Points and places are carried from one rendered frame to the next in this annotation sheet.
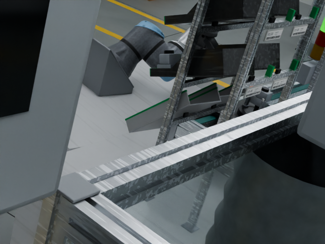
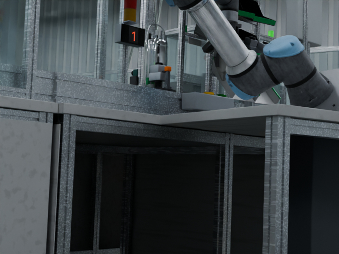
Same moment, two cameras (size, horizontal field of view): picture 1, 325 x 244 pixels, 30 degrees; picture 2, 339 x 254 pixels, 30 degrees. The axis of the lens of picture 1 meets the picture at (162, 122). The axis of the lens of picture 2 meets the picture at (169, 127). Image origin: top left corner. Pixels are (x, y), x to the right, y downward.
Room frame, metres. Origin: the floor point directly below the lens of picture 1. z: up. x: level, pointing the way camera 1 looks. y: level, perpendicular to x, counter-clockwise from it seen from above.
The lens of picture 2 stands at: (4.45, 0.27, 0.66)
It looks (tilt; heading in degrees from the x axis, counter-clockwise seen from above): 4 degrees up; 193
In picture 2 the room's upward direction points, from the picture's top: 2 degrees clockwise
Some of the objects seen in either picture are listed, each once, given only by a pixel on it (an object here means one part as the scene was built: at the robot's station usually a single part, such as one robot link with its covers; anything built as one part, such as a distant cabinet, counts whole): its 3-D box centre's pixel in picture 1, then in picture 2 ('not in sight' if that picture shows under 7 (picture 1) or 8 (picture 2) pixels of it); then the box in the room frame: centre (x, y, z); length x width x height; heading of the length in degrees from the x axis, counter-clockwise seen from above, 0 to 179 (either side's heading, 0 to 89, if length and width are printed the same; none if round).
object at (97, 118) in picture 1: (115, 93); (301, 127); (2.26, 0.21, 0.84); 0.90 x 0.70 x 0.03; 138
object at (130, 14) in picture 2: (318, 51); (129, 15); (2.11, -0.46, 1.28); 0.05 x 0.05 x 0.05
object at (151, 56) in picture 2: not in sight; (155, 57); (1.08, -0.62, 1.32); 0.14 x 0.14 x 0.38
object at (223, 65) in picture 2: not in sight; (224, 67); (2.16, -0.07, 1.07); 0.06 x 0.03 x 0.09; 58
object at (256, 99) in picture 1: (264, 97); (157, 72); (2.12, -0.34, 1.06); 0.08 x 0.04 x 0.07; 58
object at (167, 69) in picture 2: (251, 97); (166, 76); (2.15, -0.29, 1.04); 0.04 x 0.02 x 0.08; 58
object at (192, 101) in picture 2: not in sight; (208, 103); (2.20, -0.12, 0.93); 0.21 x 0.07 x 0.06; 148
